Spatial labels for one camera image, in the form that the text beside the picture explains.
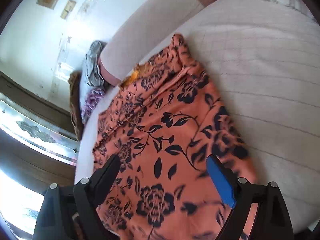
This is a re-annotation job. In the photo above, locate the purple patterned cloth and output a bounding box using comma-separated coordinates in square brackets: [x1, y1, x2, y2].
[81, 86, 106, 125]

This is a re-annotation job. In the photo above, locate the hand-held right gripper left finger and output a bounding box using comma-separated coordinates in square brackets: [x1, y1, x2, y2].
[31, 154, 122, 240]

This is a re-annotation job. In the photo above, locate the orange black floral garment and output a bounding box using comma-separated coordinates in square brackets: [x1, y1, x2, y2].
[92, 33, 259, 240]

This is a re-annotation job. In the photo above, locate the beige wall switch plate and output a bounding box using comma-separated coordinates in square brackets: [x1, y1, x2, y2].
[60, 0, 77, 20]

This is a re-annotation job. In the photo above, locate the brown cloth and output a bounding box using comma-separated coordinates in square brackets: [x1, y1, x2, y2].
[68, 71, 85, 141]

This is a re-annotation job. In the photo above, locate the grey blue crumpled cloth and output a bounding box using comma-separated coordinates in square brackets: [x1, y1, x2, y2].
[79, 41, 108, 110]

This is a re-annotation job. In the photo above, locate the patterned glass window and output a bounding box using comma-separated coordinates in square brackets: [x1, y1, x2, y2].
[0, 92, 81, 166]

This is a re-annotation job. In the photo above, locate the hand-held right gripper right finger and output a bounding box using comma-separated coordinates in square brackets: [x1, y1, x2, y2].
[206, 154, 295, 240]

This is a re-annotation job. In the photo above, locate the pink quilted sofa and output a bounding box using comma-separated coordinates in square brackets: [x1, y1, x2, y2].
[74, 0, 320, 240]

